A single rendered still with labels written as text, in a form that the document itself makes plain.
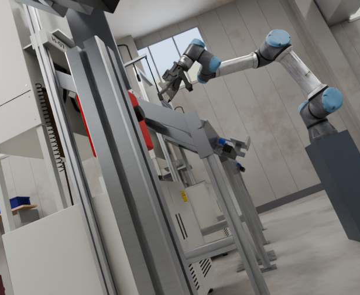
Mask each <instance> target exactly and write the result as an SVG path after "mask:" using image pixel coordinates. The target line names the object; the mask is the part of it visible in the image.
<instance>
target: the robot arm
mask: <svg viewBox="0 0 360 295"><path fill-rule="evenodd" d="M195 61H197V62H198V63H200V64H201V65H200V68H199V71H198V73H197V80H198V82H199V83H202V84H205V83H207V82H208V81H209V80H210V79H212V78H216V77H220V76H224V75H227V74H231V73H235V72H238V71H242V70H246V69H249V68H253V69H256V68H259V67H263V66H266V65H268V64H270V63H272V62H273V61H275V62H279V63H280V64H281V65H282V66H283V67H284V68H285V69H286V71H287V72H288V73H289V74H290V75H291V76H292V77H293V78H294V80H295V81H296V82H297V83H298V85H299V86H300V87H301V88H302V89H303V90H304V91H305V92H306V94H307V95H308V100H307V101H305V102H304V103H302V104H301V105H300V106H299V108H298V110H299V114H300V116H301V117H302V119H303V122H304V124H305V126H306V128H307V130H308V134H309V140H310V143H311V144H312V143H314V142H315V141H318V140H320V139H323V138H326V137H328V136H331V135H334V134H336V133H338V131H337V130H336V129H335V128H334V127H333V126H332V125H331V124H330V123H329V121H328V119H327V117H326V116H328V115H329V114H331V113H333V112H335V111H336V110H337V109H339V108H340V107H341V106H342V103H343V96H342V94H341V92H340V91H339V90H338V89H337V88H334V87H329V86H328V85H327V84H321V83H320V81H319V80H318V79H317V78H316V77H315V75H314V74H313V73H312V72H311V71H310V70H309V69H308V68H307V66H306V65H305V64H304V63H303V62H302V61H301V60H300V59H299V58H298V57H297V55H296V54H295V53H294V52H293V46H292V45H291V44H290V35H289V34H288V33H287V32H286V31H284V30H281V29H275V30H272V31H271V32H270V33H269V34H268V35H267V36H266V39H265V40H264V41H263V43H262V45H261V46H260V48H258V49H257V51H255V52H252V53H250V54H249V55H247V56H243V57H239V58H236V59H232V60H228V61H224V62H221V60H220V59H219V58H218V57H217V56H215V55H213V54H212V53H210V52H208V51H207V50H206V49H205V44H204V43H203V42H202V41H201V40H200V39H198V38H194V39H193V40H192V41H191V43H190V44H189V45H188V47H187V48H186V50H185V51H184V53H183V54H182V56H181V57H180V59H179V60H178V62H176V61H174V62H173V66H172V68H171V69H170V70H169V69H167V70H166V71H165V72H164V74H163V75H162V79H164V81H165V83H162V82H159V83H158V85H159V86H160V87H161V89H162V90H161V91H160V93H159V95H160V94H164V93H165V92H166V94H167V95H168V96H169V97H170V98H169V100H168V103H169V102H170V101H172V99H173V98H174V96H175V95H176V93H177V92H178V90H179V87H180V84H181V81H182V80H183V82H184V83H185V85H186V89H187V90H188V91H189V92H191V91H192V90H193V88H192V87H193V86H192V84H191V83H190V82H189V80H188V79H187V77H186V75H185V73H184V71H185V72H188V70H189V69H191V67H192V65H193V64H194V62H195Z"/></svg>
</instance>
